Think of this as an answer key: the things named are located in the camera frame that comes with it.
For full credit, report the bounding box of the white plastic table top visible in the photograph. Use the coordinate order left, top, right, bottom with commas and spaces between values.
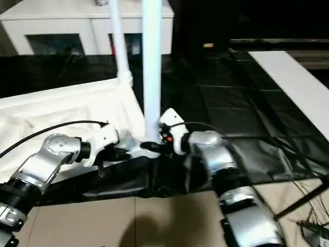
0, 71, 161, 187

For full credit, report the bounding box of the white plastic table leg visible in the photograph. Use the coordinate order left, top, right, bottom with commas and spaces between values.
107, 0, 134, 86
141, 0, 164, 143

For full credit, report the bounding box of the black work mat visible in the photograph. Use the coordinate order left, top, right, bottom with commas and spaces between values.
0, 47, 329, 206

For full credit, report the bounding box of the white side table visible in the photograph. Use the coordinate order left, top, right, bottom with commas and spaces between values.
248, 49, 329, 144

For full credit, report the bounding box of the black stand leg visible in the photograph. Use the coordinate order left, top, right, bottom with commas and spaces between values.
271, 176, 329, 222

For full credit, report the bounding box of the white cabinet with glass doors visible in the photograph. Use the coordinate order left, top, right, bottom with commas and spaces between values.
0, 0, 174, 56

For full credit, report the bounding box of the grey power box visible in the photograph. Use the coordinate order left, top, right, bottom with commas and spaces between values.
301, 220, 329, 247

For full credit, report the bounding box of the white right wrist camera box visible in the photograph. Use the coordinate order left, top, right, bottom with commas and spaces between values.
157, 108, 191, 156

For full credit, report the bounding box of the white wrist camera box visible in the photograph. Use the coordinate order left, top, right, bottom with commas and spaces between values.
157, 108, 191, 156
81, 121, 121, 169

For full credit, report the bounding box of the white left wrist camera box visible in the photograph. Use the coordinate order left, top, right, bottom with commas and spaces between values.
81, 121, 121, 169

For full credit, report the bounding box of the thin black cable bundle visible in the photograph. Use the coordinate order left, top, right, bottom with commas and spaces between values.
278, 144, 329, 227

